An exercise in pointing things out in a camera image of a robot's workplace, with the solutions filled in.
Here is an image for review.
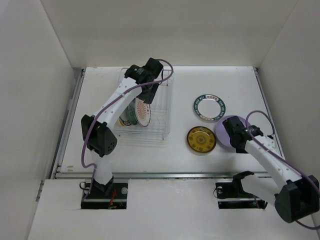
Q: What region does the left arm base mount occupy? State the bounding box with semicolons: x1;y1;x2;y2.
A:
80;181;129;210

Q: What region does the green rim white plate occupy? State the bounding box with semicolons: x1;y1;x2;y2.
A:
192;94;226;122

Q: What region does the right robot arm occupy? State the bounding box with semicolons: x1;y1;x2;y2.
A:
222;116;320;223

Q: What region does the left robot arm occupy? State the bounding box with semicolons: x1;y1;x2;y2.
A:
81;57;165;199

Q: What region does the orange sunburst white plate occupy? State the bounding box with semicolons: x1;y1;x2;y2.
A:
134;98;151;127

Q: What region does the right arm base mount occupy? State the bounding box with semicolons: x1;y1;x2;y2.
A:
213;181;268;210

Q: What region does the blue floral green plate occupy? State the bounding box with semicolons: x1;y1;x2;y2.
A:
127;103;138;126

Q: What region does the aluminium table edge rail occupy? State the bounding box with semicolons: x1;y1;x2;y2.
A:
55;66;267;179

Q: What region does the white wire dish rack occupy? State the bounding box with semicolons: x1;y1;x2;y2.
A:
113;75;174;140

